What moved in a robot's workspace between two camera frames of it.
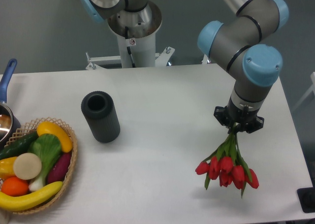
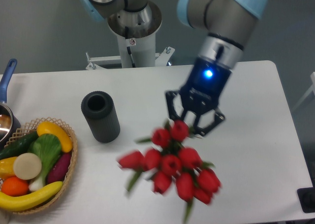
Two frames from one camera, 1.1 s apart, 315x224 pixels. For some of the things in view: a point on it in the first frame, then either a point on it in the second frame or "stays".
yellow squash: [47, 127] stays
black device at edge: [306, 197] stays
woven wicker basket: [30, 127] stays
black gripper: [242, 118] to [201, 94]
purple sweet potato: [60, 168] stays
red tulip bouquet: [227, 164] to [173, 168]
